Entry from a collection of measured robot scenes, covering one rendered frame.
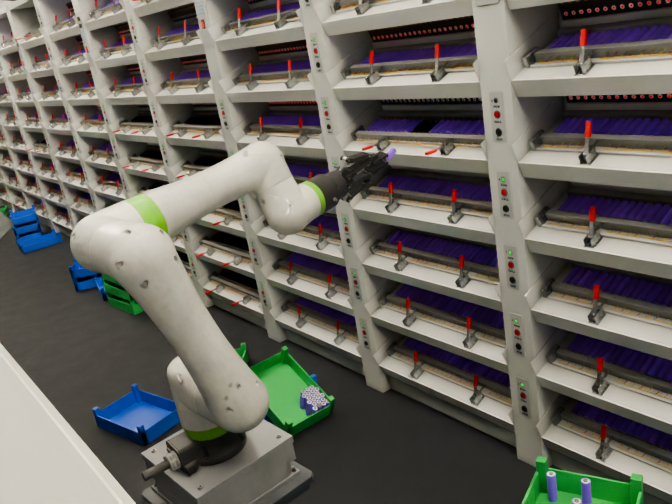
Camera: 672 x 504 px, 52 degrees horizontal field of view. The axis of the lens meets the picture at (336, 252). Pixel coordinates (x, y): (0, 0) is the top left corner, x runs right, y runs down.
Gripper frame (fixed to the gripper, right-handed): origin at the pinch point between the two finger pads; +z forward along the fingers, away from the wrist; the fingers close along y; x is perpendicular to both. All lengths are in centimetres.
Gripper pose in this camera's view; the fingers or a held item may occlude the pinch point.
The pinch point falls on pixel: (376, 162)
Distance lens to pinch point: 189.2
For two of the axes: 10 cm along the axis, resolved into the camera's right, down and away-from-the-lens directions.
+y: 0.3, 8.4, 5.5
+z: 6.5, -4.3, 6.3
